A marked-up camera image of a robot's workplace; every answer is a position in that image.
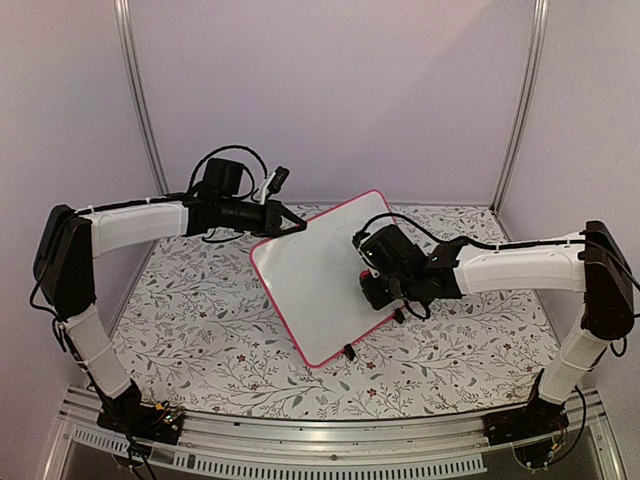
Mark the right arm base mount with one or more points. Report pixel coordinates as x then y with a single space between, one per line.
537 417

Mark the right aluminium corner post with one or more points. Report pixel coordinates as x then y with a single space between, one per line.
532 64

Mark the red black whiteboard eraser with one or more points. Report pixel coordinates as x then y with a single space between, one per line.
366 275

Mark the black whiteboard foot clip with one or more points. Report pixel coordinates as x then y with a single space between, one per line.
349 353
399 316

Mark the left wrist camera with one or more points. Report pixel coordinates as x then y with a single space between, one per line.
271 185

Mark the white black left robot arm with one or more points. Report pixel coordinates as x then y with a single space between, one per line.
75 240

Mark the aluminium front rail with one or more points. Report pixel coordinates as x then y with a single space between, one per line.
214 446

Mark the aluminium corner post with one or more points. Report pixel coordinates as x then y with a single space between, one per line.
134 76
532 64

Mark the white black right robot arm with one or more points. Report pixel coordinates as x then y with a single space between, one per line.
588 262

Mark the left aluminium corner post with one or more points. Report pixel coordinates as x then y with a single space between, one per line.
134 76

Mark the floral patterned table mat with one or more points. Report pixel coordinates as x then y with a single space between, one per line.
200 331

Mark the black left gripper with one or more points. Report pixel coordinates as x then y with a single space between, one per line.
273 221

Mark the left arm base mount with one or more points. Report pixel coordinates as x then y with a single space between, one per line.
159 423

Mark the pink framed whiteboard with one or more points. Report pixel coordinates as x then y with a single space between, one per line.
312 280

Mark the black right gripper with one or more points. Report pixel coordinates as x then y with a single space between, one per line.
377 299

